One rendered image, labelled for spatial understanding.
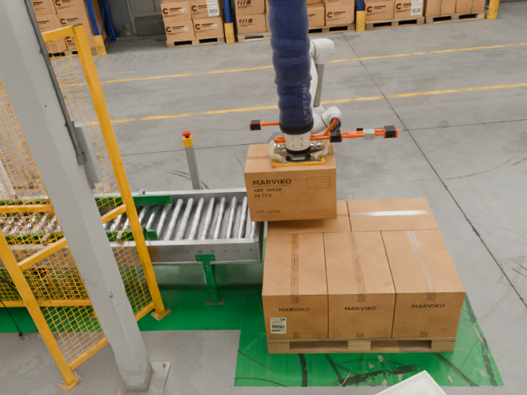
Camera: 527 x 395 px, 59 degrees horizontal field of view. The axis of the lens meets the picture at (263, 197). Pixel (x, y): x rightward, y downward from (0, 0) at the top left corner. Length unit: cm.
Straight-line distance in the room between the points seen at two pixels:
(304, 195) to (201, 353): 129
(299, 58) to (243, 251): 134
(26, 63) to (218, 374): 216
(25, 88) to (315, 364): 231
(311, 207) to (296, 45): 107
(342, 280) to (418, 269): 49
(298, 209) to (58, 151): 165
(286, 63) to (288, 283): 133
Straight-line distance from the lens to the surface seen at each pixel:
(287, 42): 278
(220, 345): 337
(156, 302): 356
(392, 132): 312
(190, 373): 328
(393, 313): 303
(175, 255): 335
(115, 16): 1181
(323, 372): 318
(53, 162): 221
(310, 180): 305
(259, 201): 315
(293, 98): 289
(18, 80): 209
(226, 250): 325
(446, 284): 301
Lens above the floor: 259
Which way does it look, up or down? 33 degrees down
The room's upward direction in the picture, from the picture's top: 6 degrees counter-clockwise
